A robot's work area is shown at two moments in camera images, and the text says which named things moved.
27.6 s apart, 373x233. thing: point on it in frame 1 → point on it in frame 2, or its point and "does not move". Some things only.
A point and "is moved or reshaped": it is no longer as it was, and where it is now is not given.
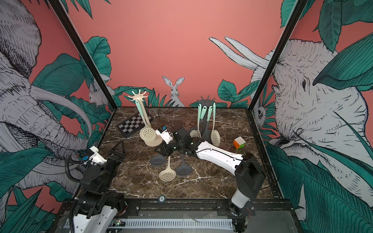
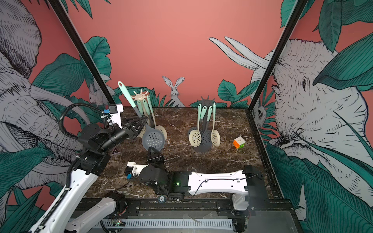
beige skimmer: x=168 y=174 is moved or reshaped
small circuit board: x=117 y=222 does not move
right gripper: x=165 y=149 → x=159 y=160
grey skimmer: x=207 y=137 does not move
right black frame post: x=293 y=17 does not move
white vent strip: x=172 y=223 does not move
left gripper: x=120 y=156 → x=132 y=131
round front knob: x=161 y=199 does not move
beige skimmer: x=196 y=133 does not move
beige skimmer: x=215 y=135 does not move
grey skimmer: x=158 y=160 is moved or reshaped
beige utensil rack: x=140 y=97 does not move
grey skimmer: x=184 y=170 → x=153 y=135
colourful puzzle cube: x=239 y=142 does not move
